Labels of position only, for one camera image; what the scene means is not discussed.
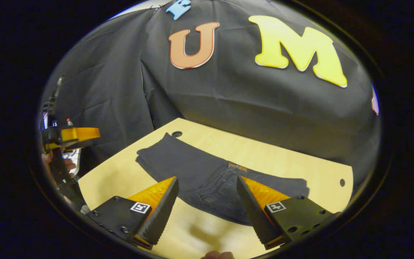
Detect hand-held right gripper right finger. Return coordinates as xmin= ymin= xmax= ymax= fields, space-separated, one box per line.
xmin=236 ymin=175 xmax=341 ymax=251

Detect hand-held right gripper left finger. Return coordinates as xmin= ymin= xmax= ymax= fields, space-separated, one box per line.
xmin=86 ymin=176 xmax=180 ymax=250

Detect dark grey jeans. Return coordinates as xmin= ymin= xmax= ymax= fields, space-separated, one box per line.
xmin=135 ymin=132 xmax=310 ymax=226

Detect black backdrop cloth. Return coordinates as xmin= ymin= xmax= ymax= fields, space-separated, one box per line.
xmin=41 ymin=0 xmax=381 ymax=187

